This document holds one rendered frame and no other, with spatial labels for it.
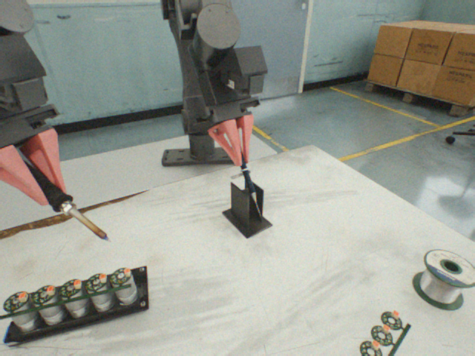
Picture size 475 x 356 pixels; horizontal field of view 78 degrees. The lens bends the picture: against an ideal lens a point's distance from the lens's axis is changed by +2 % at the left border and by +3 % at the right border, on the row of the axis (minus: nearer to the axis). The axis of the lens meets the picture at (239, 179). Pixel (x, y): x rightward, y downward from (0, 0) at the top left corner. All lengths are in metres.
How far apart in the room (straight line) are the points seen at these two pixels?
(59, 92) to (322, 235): 2.69
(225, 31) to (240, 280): 0.35
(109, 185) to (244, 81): 0.41
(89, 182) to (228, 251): 0.37
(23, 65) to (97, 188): 0.40
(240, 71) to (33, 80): 0.22
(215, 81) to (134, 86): 2.57
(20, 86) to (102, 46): 2.60
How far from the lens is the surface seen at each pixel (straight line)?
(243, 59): 0.40
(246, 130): 0.47
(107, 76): 2.96
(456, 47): 3.67
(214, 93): 0.45
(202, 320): 0.42
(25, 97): 0.33
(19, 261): 0.59
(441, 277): 0.47
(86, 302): 0.43
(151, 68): 3.01
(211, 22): 0.42
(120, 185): 0.68
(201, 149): 0.69
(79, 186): 0.71
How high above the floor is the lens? 1.11
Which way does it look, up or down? 34 degrees down
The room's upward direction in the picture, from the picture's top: straight up
